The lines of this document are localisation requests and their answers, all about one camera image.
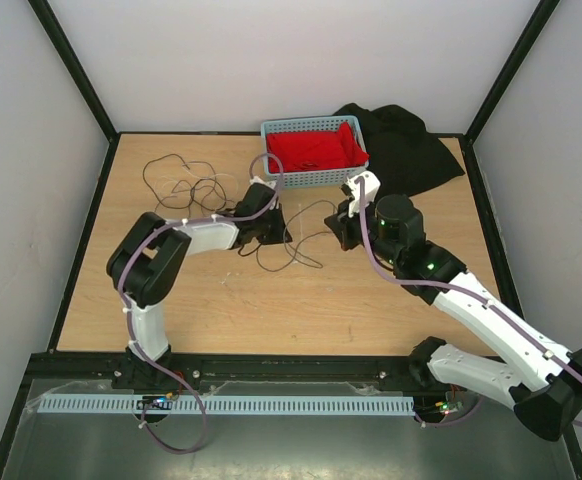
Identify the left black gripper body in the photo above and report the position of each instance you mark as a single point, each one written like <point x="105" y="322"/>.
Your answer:
<point x="255" y="223"/>

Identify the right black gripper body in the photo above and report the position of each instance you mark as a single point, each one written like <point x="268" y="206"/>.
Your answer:
<point x="352" y="226"/>

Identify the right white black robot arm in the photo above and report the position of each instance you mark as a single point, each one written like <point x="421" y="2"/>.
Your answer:
<point x="537" y="378"/>

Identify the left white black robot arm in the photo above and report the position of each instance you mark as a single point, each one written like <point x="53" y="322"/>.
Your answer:
<point x="145" y="265"/>

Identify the red cloth in basket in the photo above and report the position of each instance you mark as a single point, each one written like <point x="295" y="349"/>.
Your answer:
<point x="317" y="150"/>

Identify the black cloth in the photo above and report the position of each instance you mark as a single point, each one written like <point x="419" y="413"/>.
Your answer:
<point x="403" y="155"/>

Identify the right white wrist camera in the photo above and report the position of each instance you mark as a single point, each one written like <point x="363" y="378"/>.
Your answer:
<point x="360" y="190"/>

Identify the light blue slotted cable duct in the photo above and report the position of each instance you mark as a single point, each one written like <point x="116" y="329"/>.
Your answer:
<point x="228" y="405"/>

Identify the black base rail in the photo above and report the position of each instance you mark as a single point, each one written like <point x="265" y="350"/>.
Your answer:
<point x="387" y="373"/>

